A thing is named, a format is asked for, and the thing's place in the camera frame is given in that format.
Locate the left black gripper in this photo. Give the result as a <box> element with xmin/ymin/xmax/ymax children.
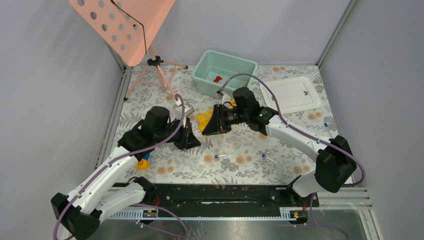
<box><xmin>155</xmin><ymin>117</ymin><xmax>202</xmax><ymax>151</ymax></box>

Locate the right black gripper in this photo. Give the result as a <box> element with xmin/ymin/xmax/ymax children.
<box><xmin>202</xmin><ymin>104</ymin><xmax>249</xmax><ymax>136</ymax></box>

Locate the yellow test tube rack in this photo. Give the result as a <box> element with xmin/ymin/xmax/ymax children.
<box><xmin>197</xmin><ymin>99</ymin><xmax>237</xmax><ymax>132</ymax></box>

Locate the white wash bottle red cap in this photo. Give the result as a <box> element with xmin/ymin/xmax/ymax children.
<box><xmin>213</xmin><ymin>75</ymin><xmax>229</xmax><ymax>85</ymax></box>

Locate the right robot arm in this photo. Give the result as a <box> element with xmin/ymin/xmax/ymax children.
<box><xmin>201</xmin><ymin>87</ymin><xmax>358</xmax><ymax>206</ymax></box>

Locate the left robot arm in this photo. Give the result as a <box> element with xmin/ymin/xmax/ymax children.
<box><xmin>50</xmin><ymin>106</ymin><xmax>201</xmax><ymax>240</ymax></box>

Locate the test tube blue cap centre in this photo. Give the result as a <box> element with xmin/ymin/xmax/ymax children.
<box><xmin>214</xmin><ymin>153</ymin><xmax>233</xmax><ymax>159</ymax></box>

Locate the test tube blue cap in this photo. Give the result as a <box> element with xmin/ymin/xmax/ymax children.
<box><xmin>214</xmin><ymin>153</ymin><xmax>233</xmax><ymax>159</ymax></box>
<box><xmin>261</xmin><ymin>154</ymin><xmax>276</xmax><ymax>163</ymax></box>

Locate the floral patterned table mat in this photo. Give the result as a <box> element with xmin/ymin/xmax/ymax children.
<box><xmin>111</xmin><ymin>65</ymin><xmax>339</xmax><ymax>185</ymax></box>

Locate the yellow capped bottle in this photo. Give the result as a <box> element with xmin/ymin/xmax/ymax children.
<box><xmin>135</xmin><ymin>159</ymin><xmax>150</xmax><ymax>170</ymax></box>

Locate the test tube blue cap right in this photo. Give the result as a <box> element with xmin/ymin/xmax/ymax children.
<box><xmin>261</xmin><ymin>154</ymin><xmax>276</xmax><ymax>163</ymax></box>

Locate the mint green plastic bin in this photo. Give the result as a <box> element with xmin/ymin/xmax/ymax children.
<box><xmin>192</xmin><ymin>50</ymin><xmax>259</xmax><ymax>97</ymax></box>

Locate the white plastic bin lid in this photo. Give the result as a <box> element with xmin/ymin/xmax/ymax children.
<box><xmin>259</xmin><ymin>76</ymin><xmax>322</xmax><ymax>115</ymax></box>

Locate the pink perforated music stand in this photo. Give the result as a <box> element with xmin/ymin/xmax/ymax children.
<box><xmin>69</xmin><ymin>0</ymin><xmax>176</xmax><ymax>97</ymax></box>

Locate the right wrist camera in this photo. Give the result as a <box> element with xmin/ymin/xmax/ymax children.
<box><xmin>215</xmin><ymin>90</ymin><xmax>232</xmax><ymax>108</ymax></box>

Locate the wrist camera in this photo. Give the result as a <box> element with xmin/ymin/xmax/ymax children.
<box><xmin>174</xmin><ymin>103</ymin><xmax>195</xmax><ymax>123</ymax></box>
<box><xmin>215</xmin><ymin>90</ymin><xmax>232</xmax><ymax>108</ymax></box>

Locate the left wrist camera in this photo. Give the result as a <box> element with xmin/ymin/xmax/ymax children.
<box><xmin>174</xmin><ymin>103</ymin><xmax>195</xmax><ymax>123</ymax></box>

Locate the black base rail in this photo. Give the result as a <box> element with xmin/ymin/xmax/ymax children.
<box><xmin>141</xmin><ymin>183</ymin><xmax>313</xmax><ymax>219</ymax></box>

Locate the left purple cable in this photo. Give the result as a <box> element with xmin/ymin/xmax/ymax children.
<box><xmin>52</xmin><ymin>93</ymin><xmax>186</xmax><ymax>240</ymax></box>

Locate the purple cable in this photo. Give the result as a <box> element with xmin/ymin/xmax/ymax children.
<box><xmin>52</xmin><ymin>93</ymin><xmax>186</xmax><ymax>240</ymax></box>
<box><xmin>220</xmin><ymin>73</ymin><xmax>367</xmax><ymax>188</ymax></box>

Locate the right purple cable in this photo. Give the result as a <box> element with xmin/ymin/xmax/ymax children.
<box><xmin>220</xmin><ymin>73</ymin><xmax>367</xmax><ymax>188</ymax></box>

